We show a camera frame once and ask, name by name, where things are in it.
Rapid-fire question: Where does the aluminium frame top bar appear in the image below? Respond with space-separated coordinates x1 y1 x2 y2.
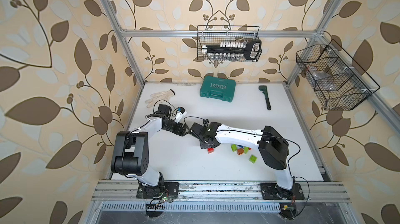
120 29 319 39

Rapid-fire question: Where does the plastic bag in basket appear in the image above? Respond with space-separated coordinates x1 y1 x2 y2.
308 66 336 91

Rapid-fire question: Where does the small circuit board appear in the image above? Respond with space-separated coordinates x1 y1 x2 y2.
145 197 174 218
279 203 297 220

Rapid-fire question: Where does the small circuit board left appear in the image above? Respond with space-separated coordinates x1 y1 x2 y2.
145 197 174 218

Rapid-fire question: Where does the green black wrench tool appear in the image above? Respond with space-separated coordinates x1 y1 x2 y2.
258 86 271 111

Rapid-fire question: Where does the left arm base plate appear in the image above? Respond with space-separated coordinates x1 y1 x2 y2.
136 182 179 199

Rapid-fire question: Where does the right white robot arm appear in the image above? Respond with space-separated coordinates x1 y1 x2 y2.
189 122 295 191

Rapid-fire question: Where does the green plastic tool case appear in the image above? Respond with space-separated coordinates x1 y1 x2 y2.
200 76 236 102

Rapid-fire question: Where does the small circuit board right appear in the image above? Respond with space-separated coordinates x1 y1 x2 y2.
279 203 297 220

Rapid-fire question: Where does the black wire basket right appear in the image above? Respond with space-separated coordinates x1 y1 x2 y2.
296 39 381 111

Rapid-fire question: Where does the black white socket tool set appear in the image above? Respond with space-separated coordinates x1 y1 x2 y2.
200 39 262 62

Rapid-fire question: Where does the lime green small lego brick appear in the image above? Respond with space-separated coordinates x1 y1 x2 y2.
249 155 257 164

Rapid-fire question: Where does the black wire basket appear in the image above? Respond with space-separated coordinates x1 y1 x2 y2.
196 25 262 62
296 39 381 111

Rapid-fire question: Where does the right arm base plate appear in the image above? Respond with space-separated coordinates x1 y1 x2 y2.
260 183 305 201

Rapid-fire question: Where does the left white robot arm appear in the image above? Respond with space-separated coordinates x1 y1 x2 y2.
110 104 186 187

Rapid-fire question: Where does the black wire basket centre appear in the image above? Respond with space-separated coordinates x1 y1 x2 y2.
196 25 262 62

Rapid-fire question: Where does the aluminium front rail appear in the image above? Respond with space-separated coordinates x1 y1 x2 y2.
92 180 351 203

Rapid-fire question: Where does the brown lego brick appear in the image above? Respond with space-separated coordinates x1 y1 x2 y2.
236 149 244 155

